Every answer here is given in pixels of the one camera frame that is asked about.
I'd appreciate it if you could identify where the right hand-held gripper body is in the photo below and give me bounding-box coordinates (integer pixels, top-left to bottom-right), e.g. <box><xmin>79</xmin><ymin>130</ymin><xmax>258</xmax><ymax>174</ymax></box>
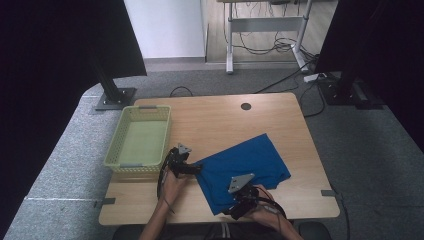
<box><xmin>227</xmin><ymin>172</ymin><xmax>268</xmax><ymax>210</ymax></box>

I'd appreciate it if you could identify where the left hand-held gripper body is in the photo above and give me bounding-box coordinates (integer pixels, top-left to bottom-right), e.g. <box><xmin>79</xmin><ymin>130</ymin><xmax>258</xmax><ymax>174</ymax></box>
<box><xmin>165</xmin><ymin>143</ymin><xmax>193</xmax><ymax>178</ymax></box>

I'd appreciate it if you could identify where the blue shirt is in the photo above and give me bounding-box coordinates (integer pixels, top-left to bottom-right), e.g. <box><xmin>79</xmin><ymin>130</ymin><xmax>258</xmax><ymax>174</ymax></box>
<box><xmin>194</xmin><ymin>133</ymin><xmax>292</xmax><ymax>217</ymax></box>

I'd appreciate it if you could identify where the green plastic basket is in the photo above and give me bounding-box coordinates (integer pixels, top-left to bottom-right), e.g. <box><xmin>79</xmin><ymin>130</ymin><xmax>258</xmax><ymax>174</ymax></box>
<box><xmin>103</xmin><ymin>104</ymin><xmax>173</xmax><ymax>175</ymax></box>

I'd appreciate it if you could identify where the person's left hand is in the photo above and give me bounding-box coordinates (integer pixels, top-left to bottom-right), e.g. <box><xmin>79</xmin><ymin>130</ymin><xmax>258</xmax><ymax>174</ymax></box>
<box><xmin>161</xmin><ymin>167</ymin><xmax>190</xmax><ymax>203</ymax></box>

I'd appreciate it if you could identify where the person's right hand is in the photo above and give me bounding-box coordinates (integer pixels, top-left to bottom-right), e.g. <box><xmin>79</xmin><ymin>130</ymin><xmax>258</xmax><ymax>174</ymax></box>
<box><xmin>247</xmin><ymin>184</ymin><xmax>288</xmax><ymax>231</ymax></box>

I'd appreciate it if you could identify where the person's dark clothing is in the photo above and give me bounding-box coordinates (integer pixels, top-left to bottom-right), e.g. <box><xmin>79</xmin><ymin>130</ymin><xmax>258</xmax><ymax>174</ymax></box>
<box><xmin>112</xmin><ymin>221</ymin><xmax>333</xmax><ymax>240</ymax></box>

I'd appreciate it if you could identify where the grey table edge clip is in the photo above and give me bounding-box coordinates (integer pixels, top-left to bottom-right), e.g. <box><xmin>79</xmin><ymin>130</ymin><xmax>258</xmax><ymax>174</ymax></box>
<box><xmin>320</xmin><ymin>189</ymin><xmax>343</xmax><ymax>201</ymax></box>

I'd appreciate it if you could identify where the black metal stand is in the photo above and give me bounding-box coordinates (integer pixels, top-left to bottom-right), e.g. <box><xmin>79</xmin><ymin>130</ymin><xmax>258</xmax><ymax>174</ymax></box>
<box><xmin>89</xmin><ymin>56</ymin><xmax>138</xmax><ymax>112</ymax></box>
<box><xmin>318</xmin><ymin>63</ymin><xmax>385</xmax><ymax>111</ymax></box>

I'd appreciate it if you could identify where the white power strip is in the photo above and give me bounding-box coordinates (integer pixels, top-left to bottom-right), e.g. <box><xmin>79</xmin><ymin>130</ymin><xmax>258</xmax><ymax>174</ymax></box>
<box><xmin>303</xmin><ymin>72</ymin><xmax>330</xmax><ymax>84</ymax></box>

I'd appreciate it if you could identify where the black curtain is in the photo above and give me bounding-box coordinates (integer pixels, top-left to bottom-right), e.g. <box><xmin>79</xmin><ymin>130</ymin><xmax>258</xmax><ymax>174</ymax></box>
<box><xmin>0</xmin><ymin>0</ymin><xmax>148</xmax><ymax>239</ymax></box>
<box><xmin>314</xmin><ymin>0</ymin><xmax>424</xmax><ymax>153</ymax></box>

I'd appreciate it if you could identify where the right hand-held gripper cable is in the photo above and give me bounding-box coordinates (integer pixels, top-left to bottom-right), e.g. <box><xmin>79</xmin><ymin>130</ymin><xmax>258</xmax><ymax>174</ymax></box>
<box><xmin>252</xmin><ymin>195</ymin><xmax>288</xmax><ymax>219</ymax></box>

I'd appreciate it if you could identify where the black cable loop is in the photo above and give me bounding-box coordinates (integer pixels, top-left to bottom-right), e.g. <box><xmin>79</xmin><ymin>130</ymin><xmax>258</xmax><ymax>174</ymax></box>
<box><xmin>169</xmin><ymin>85</ymin><xmax>195</xmax><ymax>98</ymax></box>

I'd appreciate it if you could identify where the thin dark cable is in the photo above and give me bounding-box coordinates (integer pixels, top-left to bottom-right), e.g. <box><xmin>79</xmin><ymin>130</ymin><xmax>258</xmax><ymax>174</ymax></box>
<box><xmin>334</xmin><ymin>193</ymin><xmax>352</xmax><ymax>240</ymax></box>

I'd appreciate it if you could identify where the curved black floor cable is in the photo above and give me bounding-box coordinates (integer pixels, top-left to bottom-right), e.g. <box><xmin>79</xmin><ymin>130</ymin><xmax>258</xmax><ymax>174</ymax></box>
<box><xmin>298</xmin><ymin>81</ymin><xmax>326</xmax><ymax>119</ymax></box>

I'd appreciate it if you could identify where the long black floor cable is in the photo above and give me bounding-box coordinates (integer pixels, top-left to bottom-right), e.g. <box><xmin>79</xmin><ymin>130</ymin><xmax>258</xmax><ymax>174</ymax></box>
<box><xmin>253</xmin><ymin>59</ymin><xmax>316</xmax><ymax>95</ymax></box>

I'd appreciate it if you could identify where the tangle of black cables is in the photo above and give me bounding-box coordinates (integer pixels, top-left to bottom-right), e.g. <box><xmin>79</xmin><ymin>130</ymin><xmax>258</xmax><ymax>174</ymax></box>
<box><xmin>232</xmin><ymin>0</ymin><xmax>322</xmax><ymax>57</ymax></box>

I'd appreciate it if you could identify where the white desk frame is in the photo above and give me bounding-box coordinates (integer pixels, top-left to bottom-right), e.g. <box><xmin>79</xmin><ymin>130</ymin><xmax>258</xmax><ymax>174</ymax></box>
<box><xmin>216</xmin><ymin>0</ymin><xmax>315</xmax><ymax>75</ymax></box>

